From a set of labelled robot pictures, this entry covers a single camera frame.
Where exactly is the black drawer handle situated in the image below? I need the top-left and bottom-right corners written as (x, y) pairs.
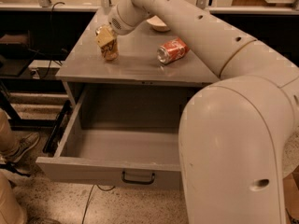
top-left (121, 171), bottom-right (155, 186)

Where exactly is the open grey top drawer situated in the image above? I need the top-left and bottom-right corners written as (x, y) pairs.
top-left (36, 84), bottom-right (197, 189)

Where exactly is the grey sneaker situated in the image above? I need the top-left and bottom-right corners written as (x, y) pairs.
top-left (5, 133), bottom-right (40, 163)

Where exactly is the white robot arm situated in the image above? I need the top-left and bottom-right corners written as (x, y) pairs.
top-left (108, 0), bottom-right (299, 224)

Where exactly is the beige trouser leg lower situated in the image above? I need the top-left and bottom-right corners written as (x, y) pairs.
top-left (0, 173), bottom-right (27, 224)

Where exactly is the grey cabinet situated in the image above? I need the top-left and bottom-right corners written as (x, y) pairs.
top-left (55, 7), bottom-right (221, 119)

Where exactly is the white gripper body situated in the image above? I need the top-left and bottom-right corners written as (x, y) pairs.
top-left (108, 0), bottom-right (150, 35)

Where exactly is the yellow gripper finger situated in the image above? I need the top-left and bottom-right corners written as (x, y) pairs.
top-left (96, 25), bottom-right (117, 48)

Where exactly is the orange patterned can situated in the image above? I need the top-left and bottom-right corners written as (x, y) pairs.
top-left (95, 24), bottom-right (120, 62)

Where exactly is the red soda can lying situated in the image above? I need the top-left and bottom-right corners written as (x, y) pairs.
top-left (157, 38), bottom-right (190, 64)

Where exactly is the beige trouser leg upper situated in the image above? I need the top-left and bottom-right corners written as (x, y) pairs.
top-left (0, 109), bottom-right (20, 161)

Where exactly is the black bar on floor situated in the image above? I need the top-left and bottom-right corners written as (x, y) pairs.
top-left (43, 100), bottom-right (71, 153)

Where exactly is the beige trouser leg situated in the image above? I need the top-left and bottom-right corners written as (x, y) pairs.
top-left (0, 109), bottom-right (20, 161)
top-left (0, 173), bottom-right (27, 224)

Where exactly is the black floor cable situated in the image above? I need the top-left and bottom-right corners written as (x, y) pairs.
top-left (81, 184), bottom-right (116, 224)

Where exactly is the white bowl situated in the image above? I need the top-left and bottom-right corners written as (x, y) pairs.
top-left (147, 16), bottom-right (169, 32)

